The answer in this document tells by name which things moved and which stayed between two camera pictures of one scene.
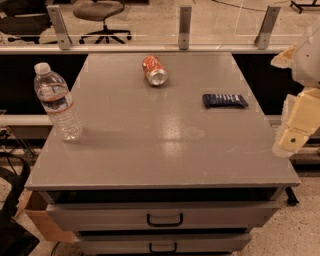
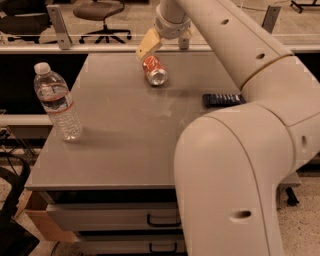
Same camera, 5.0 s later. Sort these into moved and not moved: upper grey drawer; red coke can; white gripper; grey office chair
Moved: white gripper
Not moved: upper grey drawer; red coke can; grey office chair
